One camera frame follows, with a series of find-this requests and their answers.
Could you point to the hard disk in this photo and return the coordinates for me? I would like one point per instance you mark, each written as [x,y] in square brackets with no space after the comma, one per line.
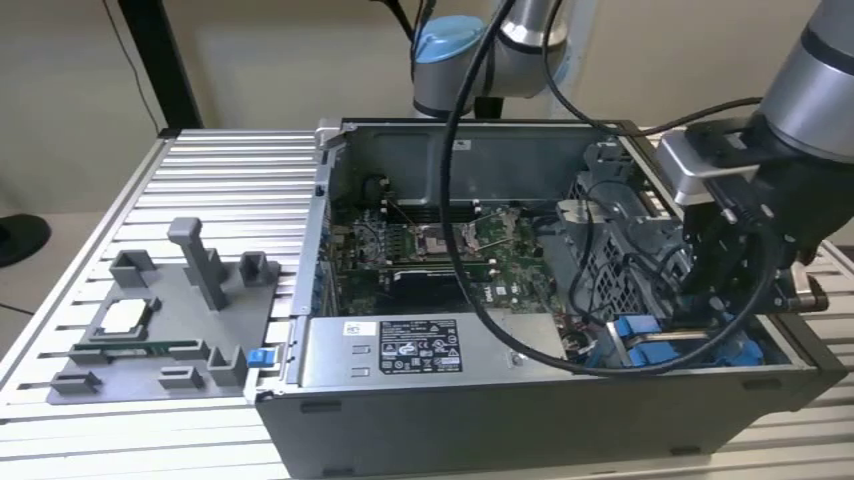
[634,345]

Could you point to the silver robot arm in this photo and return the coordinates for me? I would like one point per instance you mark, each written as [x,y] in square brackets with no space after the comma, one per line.
[527,30]

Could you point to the grey metal disk bay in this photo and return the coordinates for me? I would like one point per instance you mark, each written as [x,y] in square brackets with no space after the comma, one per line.
[601,240]

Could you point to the blue disk carrier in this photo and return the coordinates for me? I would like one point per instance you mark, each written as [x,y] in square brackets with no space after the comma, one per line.
[741,352]

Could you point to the green motherboard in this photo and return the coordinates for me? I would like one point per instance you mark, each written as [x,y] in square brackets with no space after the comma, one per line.
[507,270]

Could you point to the CPU socket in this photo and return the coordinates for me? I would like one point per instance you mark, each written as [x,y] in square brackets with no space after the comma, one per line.
[433,241]

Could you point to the black graphics card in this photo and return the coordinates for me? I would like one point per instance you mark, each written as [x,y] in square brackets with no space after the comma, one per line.
[427,287]

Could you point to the open black PC case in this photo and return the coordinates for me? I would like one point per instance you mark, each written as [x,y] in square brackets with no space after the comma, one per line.
[534,430]

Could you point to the silver power supply unit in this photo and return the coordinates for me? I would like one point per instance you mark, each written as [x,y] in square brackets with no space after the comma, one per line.
[427,350]

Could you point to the blue case latch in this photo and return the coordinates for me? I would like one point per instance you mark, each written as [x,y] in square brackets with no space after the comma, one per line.
[260,358]

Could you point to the grey parts rack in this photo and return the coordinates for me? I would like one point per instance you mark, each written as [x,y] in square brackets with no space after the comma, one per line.
[174,320]

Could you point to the silver CPU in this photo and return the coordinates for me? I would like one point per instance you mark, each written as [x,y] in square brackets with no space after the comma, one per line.
[126,317]

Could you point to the green RAM stick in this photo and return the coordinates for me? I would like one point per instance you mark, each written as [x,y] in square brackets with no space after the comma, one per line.
[134,345]

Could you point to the black round object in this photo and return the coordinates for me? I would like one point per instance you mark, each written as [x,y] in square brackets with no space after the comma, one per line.
[23,240]

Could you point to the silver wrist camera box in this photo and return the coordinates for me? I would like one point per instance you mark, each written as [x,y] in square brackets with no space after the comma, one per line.
[694,160]

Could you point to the black frame post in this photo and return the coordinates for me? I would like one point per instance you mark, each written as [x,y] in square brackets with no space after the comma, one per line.
[163,60]

